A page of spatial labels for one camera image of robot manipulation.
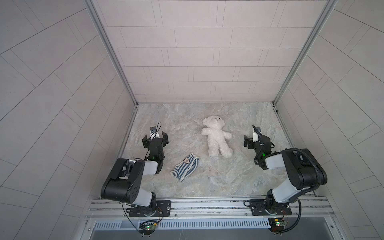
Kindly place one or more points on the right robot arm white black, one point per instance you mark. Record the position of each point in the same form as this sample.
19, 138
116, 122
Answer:
304, 172

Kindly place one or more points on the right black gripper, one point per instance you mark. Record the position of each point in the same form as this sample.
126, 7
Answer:
247, 141

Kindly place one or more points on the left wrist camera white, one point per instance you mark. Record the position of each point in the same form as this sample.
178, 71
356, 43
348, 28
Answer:
154, 133

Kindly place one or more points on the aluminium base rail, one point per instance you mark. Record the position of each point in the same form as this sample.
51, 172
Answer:
211, 208

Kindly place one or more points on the green circuit board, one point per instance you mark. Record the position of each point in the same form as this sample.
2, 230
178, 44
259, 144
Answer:
148, 227
276, 224

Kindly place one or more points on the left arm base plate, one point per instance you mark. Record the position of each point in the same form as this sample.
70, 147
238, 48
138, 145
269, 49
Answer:
159, 209

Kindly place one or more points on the right corner aluminium profile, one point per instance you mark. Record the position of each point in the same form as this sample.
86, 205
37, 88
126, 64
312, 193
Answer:
320, 22

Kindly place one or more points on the corner aluminium profile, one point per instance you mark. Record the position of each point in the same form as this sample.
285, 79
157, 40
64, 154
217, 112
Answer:
320, 22
90, 6

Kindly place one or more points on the white plush teddy bear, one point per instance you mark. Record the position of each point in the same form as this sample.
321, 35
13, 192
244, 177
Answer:
217, 137

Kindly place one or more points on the left corner aluminium profile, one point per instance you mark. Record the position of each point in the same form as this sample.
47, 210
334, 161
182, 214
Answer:
90, 6

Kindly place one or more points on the blue white striped knit sweater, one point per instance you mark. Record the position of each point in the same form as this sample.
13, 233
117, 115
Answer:
186, 167

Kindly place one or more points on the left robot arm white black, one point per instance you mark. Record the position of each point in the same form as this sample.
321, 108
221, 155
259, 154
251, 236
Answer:
123, 183

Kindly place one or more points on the left green circuit board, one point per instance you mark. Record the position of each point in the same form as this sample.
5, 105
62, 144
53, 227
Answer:
148, 227

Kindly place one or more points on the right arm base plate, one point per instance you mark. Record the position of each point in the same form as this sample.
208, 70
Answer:
261, 207

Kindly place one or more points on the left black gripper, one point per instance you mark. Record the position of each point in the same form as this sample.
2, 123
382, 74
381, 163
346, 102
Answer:
145, 141

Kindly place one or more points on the white ventilation grille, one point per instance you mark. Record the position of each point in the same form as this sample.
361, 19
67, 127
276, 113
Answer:
188, 224

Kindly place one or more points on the right green circuit board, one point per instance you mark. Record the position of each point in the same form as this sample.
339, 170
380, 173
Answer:
276, 224

